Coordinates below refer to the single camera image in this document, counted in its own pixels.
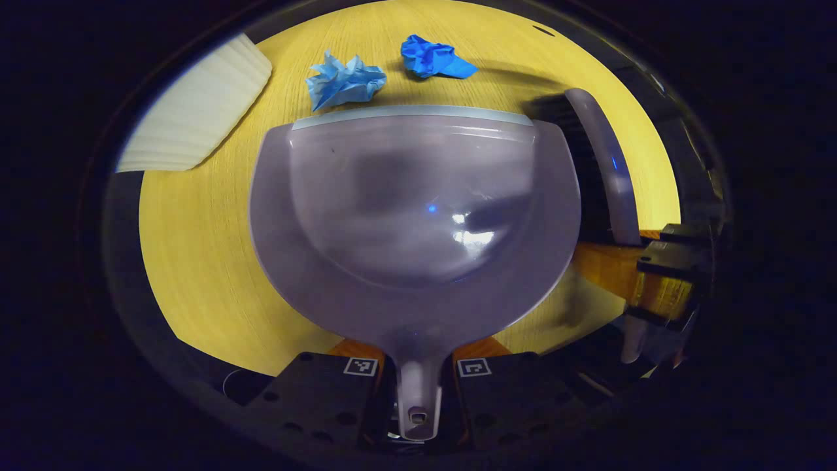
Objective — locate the small pale purple broom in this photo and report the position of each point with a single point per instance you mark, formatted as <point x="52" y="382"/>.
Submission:
<point x="608" y="163"/>

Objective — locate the white ribbed garbage bin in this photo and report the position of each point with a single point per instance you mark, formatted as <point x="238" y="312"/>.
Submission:
<point x="196" y="111"/>

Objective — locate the pale purple dustpan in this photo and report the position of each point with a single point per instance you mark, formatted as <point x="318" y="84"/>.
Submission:
<point x="418" y="196"/>

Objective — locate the wooden desktop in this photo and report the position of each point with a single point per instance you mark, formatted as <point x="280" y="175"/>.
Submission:
<point x="196" y="261"/>

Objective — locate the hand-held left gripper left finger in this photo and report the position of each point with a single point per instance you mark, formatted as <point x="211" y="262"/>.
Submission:
<point x="314" y="399"/>

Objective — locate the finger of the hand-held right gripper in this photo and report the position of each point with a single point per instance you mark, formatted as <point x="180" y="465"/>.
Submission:
<point x="608" y="268"/>

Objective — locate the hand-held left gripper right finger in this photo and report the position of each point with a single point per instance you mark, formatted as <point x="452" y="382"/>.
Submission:
<point x="510" y="399"/>

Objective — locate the dark blue paper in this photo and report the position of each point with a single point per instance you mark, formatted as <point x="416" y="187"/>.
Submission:
<point x="428" y="57"/>

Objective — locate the light blue paper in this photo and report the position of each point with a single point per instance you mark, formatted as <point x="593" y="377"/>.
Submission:
<point x="343" y="82"/>

